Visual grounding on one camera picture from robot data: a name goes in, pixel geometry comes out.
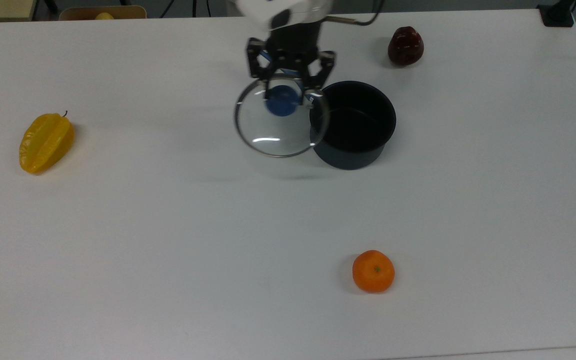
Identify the dark red apple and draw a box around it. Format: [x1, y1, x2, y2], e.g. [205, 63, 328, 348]
[387, 26, 425, 68]

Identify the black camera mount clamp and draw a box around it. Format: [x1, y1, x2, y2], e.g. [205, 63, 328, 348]
[536, 0, 576, 28]

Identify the dark pot with blue handle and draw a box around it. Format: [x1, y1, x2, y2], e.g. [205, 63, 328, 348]
[309, 80, 398, 171]

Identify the tan cardboard box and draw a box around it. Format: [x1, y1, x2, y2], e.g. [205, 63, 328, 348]
[58, 5, 148, 21]

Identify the glass lid with blue knob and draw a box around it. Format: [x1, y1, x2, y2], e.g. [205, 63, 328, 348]
[233, 74, 331, 158]

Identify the orange mandarin fruit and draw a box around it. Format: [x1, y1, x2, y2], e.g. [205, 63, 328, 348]
[351, 249, 396, 294]

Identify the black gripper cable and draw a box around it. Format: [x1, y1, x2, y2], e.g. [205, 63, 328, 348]
[325, 0, 387, 27]

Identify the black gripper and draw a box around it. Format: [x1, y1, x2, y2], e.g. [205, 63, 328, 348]
[246, 22, 338, 108]

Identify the yellow starfruit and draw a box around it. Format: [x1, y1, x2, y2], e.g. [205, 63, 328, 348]
[18, 110, 76, 176]

